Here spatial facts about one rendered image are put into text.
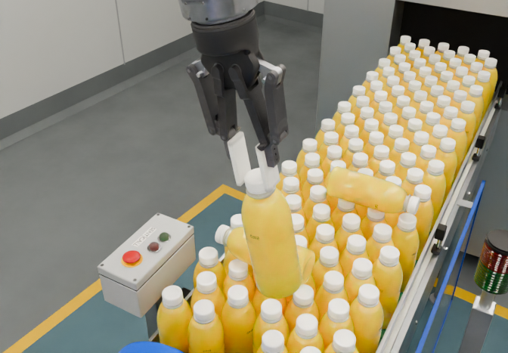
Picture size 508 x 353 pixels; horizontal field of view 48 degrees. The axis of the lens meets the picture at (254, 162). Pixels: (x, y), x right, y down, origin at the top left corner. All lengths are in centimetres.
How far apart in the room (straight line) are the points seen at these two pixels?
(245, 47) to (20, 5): 324
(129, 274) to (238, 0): 69
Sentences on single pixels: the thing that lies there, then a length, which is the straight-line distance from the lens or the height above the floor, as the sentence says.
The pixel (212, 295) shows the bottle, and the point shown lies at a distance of 114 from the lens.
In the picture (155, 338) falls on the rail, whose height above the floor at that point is 97.
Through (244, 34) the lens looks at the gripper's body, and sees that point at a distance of 64.
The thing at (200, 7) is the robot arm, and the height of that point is 171.
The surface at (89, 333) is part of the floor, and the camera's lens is 256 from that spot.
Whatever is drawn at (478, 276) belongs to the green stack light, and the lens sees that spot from 110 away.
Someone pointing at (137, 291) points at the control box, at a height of 108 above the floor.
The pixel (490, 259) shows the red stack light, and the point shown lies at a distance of 106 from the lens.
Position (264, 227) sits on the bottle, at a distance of 77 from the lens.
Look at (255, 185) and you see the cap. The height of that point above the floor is 146.
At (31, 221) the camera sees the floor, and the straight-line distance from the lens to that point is 320.
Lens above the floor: 190
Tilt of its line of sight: 34 degrees down
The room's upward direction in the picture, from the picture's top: straight up
